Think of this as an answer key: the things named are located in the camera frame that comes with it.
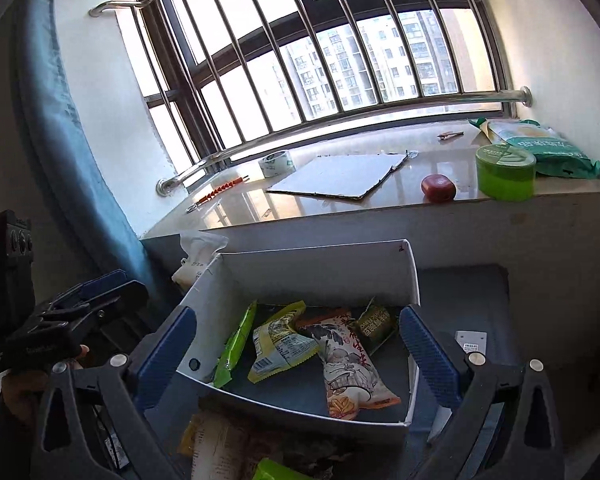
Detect yellow-green snack bag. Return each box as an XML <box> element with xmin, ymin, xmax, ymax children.
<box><xmin>248</xmin><ymin>301</ymin><xmax>318</xmax><ymax>384</ymax></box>

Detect tape roll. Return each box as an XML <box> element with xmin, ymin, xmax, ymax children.
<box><xmin>259</xmin><ymin>150</ymin><xmax>296</xmax><ymax>179</ymax></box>

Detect blue cushion mat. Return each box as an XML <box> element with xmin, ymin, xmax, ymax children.
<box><xmin>146</xmin><ymin>266</ymin><xmax>520</xmax><ymax>479</ymax></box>

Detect green round container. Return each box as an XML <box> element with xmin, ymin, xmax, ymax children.
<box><xmin>475</xmin><ymin>144</ymin><xmax>536</xmax><ymax>202</ymax></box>

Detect metal window guard bars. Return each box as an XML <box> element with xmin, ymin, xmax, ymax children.
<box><xmin>90</xmin><ymin>0</ymin><xmax>532</xmax><ymax>196</ymax></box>

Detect left hand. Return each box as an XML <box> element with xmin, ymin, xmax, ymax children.
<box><xmin>0</xmin><ymin>342</ymin><xmax>91</xmax><ymax>426</ymax></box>

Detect lime green snack packet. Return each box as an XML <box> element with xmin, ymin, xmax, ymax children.
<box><xmin>212</xmin><ymin>301</ymin><xmax>258</xmax><ymax>389</ymax></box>

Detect white flat board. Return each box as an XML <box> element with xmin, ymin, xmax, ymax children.
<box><xmin>268</xmin><ymin>153</ymin><xmax>408</xmax><ymax>202</ymax></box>

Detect white storage box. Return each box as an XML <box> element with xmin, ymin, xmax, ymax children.
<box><xmin>178</xmin><ymin>240</ymin><xmax>420</xmax><ymax>444</ymax></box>

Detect red small object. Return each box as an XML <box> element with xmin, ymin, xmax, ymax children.
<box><xmin>420</xmin><ymin>174</ymin><xmax>457</xmax><ymax>204</ymax></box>

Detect tissue pack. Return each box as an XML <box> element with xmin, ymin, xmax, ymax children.
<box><xmin>172</xmin><ymin>230</ymin><xmax>228</xmax><ymax>292</ymax></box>

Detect dark green small packet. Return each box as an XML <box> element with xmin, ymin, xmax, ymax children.
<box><xmin>353</xmin><ymin>299</ymin><xmax>396</xmax><ymax>356</ymax></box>

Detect cartoon print peanut bag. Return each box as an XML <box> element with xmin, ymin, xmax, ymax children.
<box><xmin>297</xmin><ymin>309</ymin><xmax>402</xmax><ymax>420</ymax></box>

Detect white remote control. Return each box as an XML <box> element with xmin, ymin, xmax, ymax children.
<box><xmin>455</xmin><ymin>330</ymin><xmax>488</xmax><ymax>356</ymax></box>

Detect red beaded stick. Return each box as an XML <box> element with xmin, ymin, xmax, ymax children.
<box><xmin>185</xmin><ymin>176</ymin><xmax>250</xmax><ymax>214</ymax></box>

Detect green seaweed snack bag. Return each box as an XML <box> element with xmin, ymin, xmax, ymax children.
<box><xmin>252</xmin><ymin>458</ymin><xmax>312</xmax><ymax>480</ymax></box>

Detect white striped snack bag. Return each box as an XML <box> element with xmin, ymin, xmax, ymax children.
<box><xmin>178</xmin><ymin>412</ymin><xmax>256</xmax><ymax>480</ymax></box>

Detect green plastic bag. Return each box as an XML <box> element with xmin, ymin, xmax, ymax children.
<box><xmin>469</xmin><ymin>117</ymin><xmax>600</xmax><ymax>180</ymax></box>

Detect teal curtain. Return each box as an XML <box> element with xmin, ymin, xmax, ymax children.
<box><xmin>9</xmin><ymin>0</ymin><xmax>182</xmax><ymax>312</ymax></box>

